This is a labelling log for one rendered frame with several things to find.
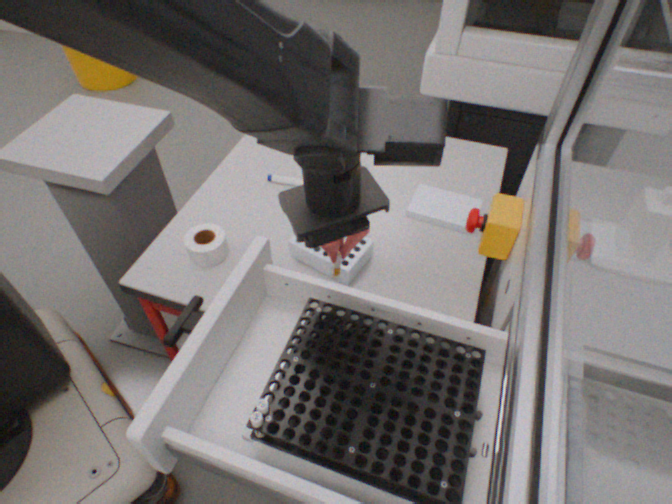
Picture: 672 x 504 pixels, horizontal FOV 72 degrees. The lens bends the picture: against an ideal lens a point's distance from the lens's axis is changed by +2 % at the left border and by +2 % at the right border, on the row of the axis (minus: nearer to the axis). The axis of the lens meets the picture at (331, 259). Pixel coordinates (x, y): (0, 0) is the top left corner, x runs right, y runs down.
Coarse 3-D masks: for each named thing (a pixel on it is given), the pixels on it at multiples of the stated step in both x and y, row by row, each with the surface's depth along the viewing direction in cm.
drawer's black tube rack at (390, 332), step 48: (336, 336) 55; (384, 336) 55; (432, 336) 55; (288, 384) 51; (336, 384) 51; (384, 384) 55; (432, 384) 54; (480, 384) 51; (288, 432) 50; (336, 432) 47; (384, 432) 47; (432, 432) 47; (384, 480) 45; (432, 480) 44
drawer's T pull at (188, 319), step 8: (200, 296) 58; (192, 304) 57; (200, 304) 57; (184, 312) 56; (192, 312) 56; (184, 320) 55; (192, 320) 55; (176, 328) 54; (184, 328) 54; (192, 328) 54; (168, 336) 54; (176, 336) 54; (168, 344) 53
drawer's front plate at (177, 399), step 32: (256, 256) 60; (224, 288) 56; (256, 288) 63; (224, 320) 55; (192, 352) 50; (224, 352) 58; (160, 384) 48; (192, 384) 52; (160, 416) 47; (192, 416) 54; (160, 448) 49
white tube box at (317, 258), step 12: (372, 240) 79; (300, 252) 79; (312, 252) 78; (324, 252) 78; (360, 252) 78; (372, 252) 81; (312, 264) 80; (324, 264) 77; (348, 264) 76; (360, 264) 79; (348, 276) 76
